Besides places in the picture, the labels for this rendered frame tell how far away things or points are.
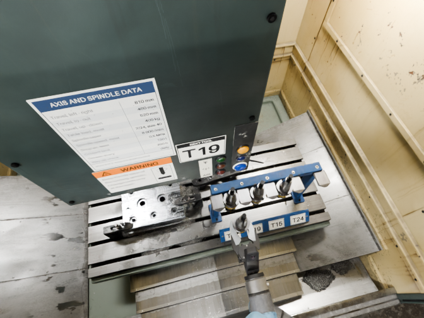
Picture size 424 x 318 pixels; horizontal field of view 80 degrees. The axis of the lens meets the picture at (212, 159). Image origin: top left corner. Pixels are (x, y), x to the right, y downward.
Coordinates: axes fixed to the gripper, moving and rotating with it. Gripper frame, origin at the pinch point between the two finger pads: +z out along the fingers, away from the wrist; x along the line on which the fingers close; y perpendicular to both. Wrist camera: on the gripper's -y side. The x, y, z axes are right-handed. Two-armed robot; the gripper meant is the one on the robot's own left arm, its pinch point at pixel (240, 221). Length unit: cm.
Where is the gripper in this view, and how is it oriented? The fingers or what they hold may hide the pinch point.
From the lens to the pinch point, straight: 100.6
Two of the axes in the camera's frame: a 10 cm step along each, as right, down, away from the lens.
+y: 0.0, 4.6, 8.9
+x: 9.7, -2.0, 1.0
